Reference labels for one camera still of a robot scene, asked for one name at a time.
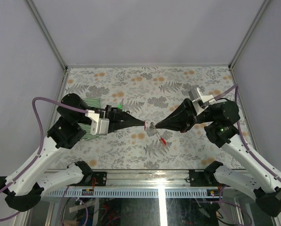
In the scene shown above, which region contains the red key tag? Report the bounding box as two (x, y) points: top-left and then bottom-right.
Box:
(144, 121), (148, 131)

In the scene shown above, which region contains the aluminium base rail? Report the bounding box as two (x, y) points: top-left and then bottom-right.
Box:
(48, 169), (219, 199)

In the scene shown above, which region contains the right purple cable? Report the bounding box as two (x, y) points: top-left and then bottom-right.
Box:
(212, 84), (281, 191)

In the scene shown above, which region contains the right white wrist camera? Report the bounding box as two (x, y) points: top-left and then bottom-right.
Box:
(188, 88), (216, 115)

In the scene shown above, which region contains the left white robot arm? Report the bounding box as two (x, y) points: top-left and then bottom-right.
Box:
(0, 93), (145, 212)

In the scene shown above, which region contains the red handled metal key tool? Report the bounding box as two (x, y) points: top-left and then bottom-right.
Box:
(150, 122), (167, 146)

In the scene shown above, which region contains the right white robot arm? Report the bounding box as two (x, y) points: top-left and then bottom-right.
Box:
(155, 98), (281, 217)

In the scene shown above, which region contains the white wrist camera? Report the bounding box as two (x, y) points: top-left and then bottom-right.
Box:
(188, 88), (216, 115)
(85, 110), (109, 136)

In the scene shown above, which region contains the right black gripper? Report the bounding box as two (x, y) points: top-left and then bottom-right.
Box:
(156, 98), (215, 133)

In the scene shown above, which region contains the green striped cloth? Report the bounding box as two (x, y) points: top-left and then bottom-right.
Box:
(80, 97), (102, 141)

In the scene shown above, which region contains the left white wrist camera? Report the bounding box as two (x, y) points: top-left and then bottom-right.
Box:
(85, 110), (109, 136)

